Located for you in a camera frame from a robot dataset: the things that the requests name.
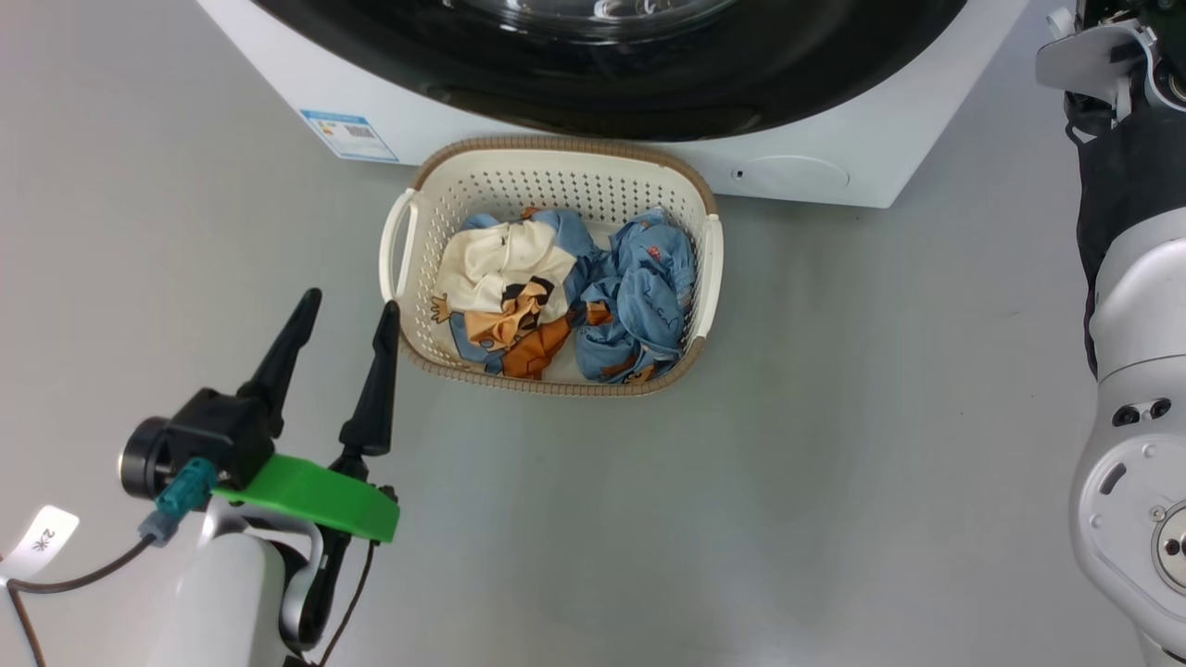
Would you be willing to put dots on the teal left camera connector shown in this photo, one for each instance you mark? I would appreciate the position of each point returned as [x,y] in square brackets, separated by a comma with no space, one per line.
[185,491]

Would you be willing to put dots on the blue energy label sticker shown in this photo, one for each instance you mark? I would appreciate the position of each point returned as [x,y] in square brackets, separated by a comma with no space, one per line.
[350,136]

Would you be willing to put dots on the cream perforated laundry basket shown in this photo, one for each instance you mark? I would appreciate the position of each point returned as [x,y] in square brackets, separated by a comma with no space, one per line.
[519,181]

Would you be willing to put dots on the black rimmed glass washer door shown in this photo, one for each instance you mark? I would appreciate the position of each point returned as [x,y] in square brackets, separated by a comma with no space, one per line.
[741,74]

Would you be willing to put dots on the white front-load washing machine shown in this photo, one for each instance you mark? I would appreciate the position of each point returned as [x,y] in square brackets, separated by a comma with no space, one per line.
[834,139]

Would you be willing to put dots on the round white filter cover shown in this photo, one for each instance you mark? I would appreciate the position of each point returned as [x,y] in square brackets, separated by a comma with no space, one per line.
[792,174]

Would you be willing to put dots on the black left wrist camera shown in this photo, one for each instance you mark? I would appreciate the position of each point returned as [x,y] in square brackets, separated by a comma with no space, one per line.
[213,431]

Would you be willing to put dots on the cream cartoon print garment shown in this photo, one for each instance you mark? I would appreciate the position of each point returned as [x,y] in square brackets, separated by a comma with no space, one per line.
[491,264]

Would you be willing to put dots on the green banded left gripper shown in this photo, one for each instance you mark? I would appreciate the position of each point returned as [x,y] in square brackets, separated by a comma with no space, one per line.
[315,496]

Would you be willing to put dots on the blue denim garment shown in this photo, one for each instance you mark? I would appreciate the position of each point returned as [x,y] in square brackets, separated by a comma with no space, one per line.
[649,296]

